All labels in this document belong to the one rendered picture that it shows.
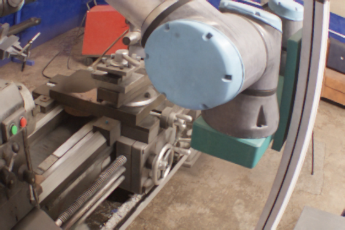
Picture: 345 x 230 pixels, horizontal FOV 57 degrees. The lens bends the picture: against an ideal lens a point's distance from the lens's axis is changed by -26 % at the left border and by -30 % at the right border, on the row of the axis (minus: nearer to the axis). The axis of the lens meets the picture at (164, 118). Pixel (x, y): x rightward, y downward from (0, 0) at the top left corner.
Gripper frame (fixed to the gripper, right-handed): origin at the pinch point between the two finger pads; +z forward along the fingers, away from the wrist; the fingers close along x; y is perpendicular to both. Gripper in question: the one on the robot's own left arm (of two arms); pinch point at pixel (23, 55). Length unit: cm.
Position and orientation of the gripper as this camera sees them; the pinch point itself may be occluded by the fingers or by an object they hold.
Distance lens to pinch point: 141.3
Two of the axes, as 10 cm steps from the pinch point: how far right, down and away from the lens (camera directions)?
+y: -4.2, 7.3, 5.4
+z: 8.9, 4.3, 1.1
